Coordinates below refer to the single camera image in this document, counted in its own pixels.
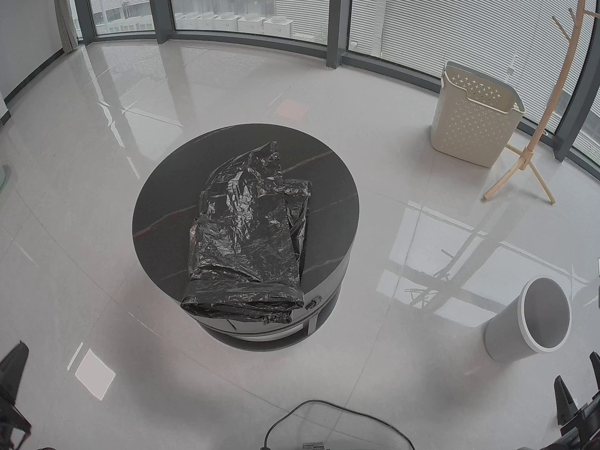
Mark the white trash bin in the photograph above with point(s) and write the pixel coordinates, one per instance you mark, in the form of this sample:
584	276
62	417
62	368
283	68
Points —
504	340

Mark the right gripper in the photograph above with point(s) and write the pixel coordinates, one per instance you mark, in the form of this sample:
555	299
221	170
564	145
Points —
586	417

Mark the window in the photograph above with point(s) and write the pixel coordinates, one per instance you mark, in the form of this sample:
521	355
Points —
342	17

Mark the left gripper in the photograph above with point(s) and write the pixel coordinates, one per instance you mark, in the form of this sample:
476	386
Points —
11	417

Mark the black plastic bag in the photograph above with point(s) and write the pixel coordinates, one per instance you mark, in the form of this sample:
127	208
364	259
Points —
243	232

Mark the cream perforated plastic basket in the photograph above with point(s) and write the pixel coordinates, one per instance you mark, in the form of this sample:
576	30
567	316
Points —
464	124

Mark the pale grey curtain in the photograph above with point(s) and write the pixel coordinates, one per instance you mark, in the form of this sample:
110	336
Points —
63	12

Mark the round dark grey table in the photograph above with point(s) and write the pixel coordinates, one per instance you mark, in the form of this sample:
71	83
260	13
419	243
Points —
164	204

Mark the wooden coat rack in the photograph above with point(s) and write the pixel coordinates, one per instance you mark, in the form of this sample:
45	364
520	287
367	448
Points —
530	152

